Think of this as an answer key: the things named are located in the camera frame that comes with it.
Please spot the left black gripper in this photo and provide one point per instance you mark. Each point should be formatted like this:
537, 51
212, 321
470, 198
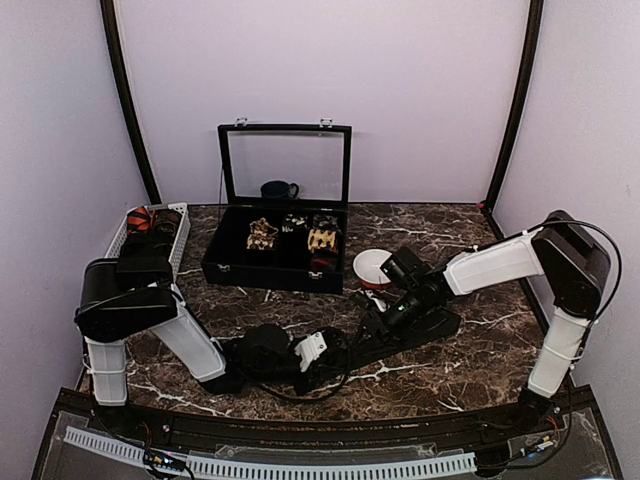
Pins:
317, 375

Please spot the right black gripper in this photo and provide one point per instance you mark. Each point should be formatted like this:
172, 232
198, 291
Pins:
400, 337

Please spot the black necktie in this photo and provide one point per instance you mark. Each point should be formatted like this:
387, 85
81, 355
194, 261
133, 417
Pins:
376, 341

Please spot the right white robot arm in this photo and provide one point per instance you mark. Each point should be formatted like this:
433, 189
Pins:
580, 263

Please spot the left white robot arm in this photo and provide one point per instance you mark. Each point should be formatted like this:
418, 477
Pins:
122, 297

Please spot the white and orange bowl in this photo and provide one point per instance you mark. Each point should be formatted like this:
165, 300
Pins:
367, 268

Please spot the red black rolled tie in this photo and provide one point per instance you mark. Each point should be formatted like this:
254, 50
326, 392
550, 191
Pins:
324, 261

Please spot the tan patterned rolled tie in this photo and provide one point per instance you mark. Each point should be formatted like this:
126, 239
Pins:
324, 234

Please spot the leopard print rolled tie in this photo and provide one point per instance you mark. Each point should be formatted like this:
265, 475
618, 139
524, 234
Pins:
263, 236

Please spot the black white rolled tie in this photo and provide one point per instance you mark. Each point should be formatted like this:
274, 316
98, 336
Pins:
295, 223

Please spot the black tie storage box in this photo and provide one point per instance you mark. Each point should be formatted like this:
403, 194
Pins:
317, 157

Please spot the dark blue mug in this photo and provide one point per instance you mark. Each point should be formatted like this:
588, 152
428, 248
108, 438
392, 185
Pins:
279, 189

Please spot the brown rolled tie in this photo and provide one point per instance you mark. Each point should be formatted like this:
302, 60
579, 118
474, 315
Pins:
166, 221

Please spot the orange striped rolled tie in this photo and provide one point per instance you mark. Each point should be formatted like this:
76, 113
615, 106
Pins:
139, 220

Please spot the white plastic basket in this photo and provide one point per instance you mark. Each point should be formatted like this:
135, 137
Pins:
150, 244

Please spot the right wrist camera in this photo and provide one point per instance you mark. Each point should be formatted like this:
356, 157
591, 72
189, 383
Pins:
405, 269

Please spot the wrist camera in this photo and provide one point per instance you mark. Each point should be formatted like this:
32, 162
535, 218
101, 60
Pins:
264, 346
405, 269

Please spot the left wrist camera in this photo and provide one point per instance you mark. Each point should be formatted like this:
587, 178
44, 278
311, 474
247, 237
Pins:
264, 346

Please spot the white cable duct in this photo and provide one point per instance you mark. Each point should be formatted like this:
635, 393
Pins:
236, 462

